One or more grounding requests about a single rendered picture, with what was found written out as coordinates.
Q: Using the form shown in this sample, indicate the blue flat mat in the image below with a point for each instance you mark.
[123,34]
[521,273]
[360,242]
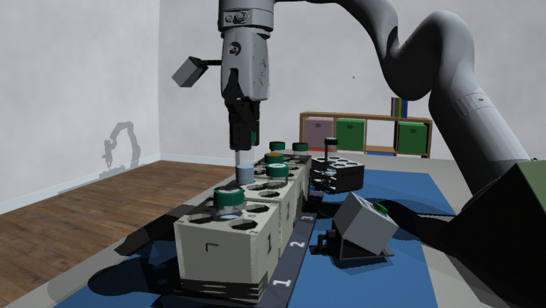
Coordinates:
[147,278]

